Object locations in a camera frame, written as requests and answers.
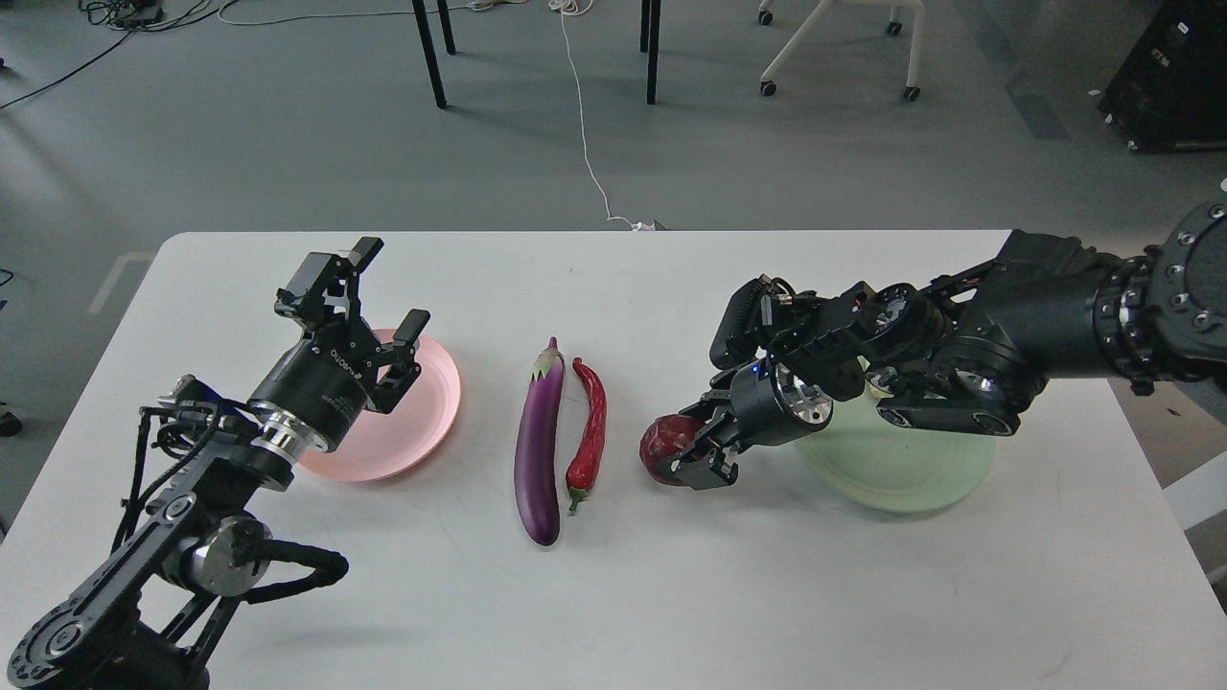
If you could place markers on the black equipment case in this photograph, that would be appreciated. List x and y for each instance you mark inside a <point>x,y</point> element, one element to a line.
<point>1170,92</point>

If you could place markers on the green plate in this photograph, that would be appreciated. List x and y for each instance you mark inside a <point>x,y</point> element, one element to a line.
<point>894,469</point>

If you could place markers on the red chili pepper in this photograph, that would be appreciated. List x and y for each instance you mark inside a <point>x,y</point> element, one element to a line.
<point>584,467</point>

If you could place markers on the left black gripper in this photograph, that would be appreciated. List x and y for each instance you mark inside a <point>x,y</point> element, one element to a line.
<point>338,367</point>

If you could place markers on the purple eggplant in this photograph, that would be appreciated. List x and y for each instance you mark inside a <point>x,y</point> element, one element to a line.
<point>534,480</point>

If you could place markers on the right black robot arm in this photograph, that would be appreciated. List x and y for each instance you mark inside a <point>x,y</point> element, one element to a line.
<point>966,354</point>

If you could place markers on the pink plate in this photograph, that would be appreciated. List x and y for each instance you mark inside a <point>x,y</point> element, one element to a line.
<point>384,445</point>

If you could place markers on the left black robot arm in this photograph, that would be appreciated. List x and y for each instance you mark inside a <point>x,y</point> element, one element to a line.
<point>187,554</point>

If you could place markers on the red pomegranate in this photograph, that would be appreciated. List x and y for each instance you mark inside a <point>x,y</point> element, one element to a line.
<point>666,436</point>

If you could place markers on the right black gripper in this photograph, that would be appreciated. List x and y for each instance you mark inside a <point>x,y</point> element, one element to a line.
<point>759,404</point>

